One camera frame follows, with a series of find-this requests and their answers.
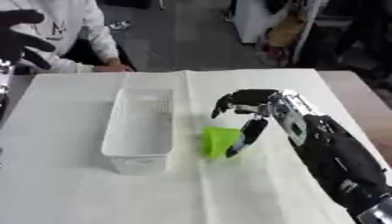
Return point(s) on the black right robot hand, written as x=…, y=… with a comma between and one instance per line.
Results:
x=250, y=97

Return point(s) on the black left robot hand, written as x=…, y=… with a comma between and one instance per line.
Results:
x=20, y=38

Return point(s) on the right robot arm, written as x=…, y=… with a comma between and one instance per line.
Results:
x=331, y=151

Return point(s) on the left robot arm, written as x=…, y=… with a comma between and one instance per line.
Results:
x=4, y=84

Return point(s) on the person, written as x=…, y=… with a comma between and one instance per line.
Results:
x=61, y=32

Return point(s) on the green wedge block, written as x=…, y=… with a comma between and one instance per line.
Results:
x=218, y=140

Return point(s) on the white chair with clothes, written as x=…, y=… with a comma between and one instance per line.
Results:
x=278, y=26

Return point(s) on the person's hand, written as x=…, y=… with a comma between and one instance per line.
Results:
x=113, y=67

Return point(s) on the white plastic basket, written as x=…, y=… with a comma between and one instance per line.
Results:
x=140, y=128

